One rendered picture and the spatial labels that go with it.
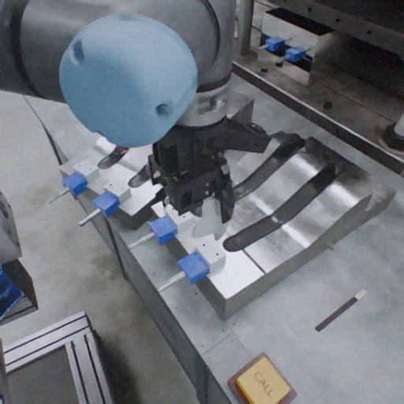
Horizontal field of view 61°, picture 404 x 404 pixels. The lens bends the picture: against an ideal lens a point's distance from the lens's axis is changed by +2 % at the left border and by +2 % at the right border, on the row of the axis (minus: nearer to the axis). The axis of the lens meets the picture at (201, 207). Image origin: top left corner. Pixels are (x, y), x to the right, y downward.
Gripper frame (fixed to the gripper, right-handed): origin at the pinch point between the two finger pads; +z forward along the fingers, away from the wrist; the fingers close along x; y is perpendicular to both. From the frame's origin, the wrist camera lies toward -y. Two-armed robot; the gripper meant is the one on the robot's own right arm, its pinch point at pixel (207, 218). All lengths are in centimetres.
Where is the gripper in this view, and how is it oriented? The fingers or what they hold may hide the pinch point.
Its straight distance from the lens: 53.4
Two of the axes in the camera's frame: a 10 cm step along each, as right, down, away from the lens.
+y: -8.2, 4.3, -3.9
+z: 0.0, 6.7, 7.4
